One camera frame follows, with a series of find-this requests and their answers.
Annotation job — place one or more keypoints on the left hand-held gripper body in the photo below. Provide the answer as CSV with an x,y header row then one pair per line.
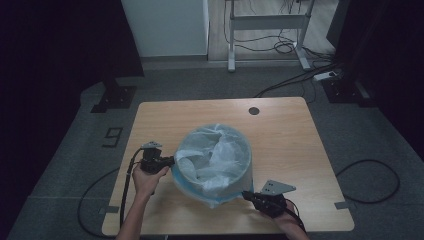
x,y
151,163

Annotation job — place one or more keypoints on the white cabinet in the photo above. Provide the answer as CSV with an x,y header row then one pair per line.
x,y
166,26

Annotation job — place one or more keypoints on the white metal desk frame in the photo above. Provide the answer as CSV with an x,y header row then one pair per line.
x,y
266,22

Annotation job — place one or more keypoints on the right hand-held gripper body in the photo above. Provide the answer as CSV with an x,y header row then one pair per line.
x,y
271,203

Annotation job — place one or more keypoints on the black curtain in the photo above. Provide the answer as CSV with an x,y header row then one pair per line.
x,y
393,50
50,50

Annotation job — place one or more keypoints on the black stand base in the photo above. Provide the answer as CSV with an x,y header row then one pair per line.
x,y
346,91
115,96

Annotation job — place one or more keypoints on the person's right hand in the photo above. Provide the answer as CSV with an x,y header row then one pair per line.
x,y
286,223

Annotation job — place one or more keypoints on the grey tape piece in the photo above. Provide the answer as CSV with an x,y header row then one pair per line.
x,y
109,209
341,205

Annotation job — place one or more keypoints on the person's left hand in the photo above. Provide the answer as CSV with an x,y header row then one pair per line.
x,y
145,183

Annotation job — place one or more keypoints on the round dark table grommet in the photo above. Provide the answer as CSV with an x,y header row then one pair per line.
x,y
253,111

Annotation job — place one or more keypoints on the white power strip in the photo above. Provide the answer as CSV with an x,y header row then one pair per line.
x,y
325,75

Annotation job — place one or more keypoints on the white blue-edged plastic garbage bag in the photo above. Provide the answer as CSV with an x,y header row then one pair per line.
x,y
213,156

